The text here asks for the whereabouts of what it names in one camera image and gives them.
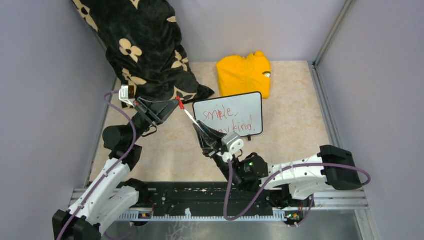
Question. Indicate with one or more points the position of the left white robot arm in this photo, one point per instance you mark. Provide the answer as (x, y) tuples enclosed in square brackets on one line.
[(103, 202)]

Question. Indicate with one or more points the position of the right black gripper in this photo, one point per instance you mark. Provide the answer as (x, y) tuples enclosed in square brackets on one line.
[(209, 151)]

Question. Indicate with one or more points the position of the black floral fleece blanket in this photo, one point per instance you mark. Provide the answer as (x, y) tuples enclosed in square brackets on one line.
[(144, 47)]

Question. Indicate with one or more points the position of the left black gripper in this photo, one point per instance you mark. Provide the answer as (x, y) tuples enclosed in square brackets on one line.
[(156, 112)]

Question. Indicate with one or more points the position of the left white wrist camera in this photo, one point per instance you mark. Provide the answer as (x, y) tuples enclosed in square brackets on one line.
[(126, 94)]

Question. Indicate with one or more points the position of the red marker cap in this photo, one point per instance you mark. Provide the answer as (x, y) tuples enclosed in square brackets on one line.
[(180, 103)]

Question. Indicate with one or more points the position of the white slotted cable duct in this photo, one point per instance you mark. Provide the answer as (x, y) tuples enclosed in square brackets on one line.
[(136, 216)]

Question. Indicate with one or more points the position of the black framed whiteboard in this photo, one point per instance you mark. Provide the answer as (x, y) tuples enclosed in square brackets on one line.
[(241, 113)]

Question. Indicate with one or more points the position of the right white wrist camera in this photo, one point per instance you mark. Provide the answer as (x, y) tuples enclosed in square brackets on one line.
[(232, 143)]

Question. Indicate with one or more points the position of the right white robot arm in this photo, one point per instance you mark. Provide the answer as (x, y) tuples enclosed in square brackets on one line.
[(330, 168)]

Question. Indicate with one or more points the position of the folded yellow shirt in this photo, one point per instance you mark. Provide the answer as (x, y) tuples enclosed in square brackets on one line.
[(240, 75)]

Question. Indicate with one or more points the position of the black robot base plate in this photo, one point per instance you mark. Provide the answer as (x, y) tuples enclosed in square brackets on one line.
[(206, 199)]

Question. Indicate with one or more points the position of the right aluminium frame rail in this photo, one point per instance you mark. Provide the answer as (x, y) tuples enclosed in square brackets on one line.
[(364, 218)]

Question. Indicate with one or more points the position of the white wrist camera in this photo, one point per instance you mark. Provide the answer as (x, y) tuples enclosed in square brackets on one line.
[(126, 94), (232, 143)]

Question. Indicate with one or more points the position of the red capped white marker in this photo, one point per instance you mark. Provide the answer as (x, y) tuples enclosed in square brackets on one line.
[(191, 118)]

